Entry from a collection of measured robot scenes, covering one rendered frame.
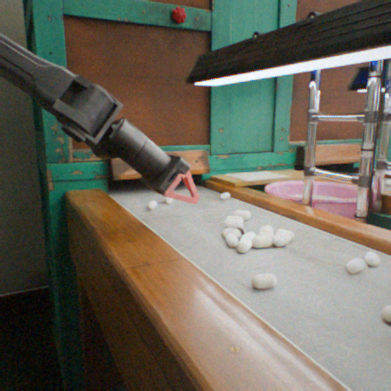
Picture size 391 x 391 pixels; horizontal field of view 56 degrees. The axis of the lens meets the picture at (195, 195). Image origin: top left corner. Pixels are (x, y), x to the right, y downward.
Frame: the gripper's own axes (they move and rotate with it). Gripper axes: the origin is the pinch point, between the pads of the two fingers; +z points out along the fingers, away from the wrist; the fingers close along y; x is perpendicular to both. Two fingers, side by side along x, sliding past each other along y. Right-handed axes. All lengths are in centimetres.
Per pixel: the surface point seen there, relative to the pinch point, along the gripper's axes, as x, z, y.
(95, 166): 5.1, -8.6, 42.8
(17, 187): 32, -12, 128
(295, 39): -28.0, -8.7, -12.2
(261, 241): -0.1, 8.6, -12.4
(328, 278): 0.0, 10.8, -25.9
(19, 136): 13, -25, 128
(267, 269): 3.7, 6.5, -19.5
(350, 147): -58, 61, 39
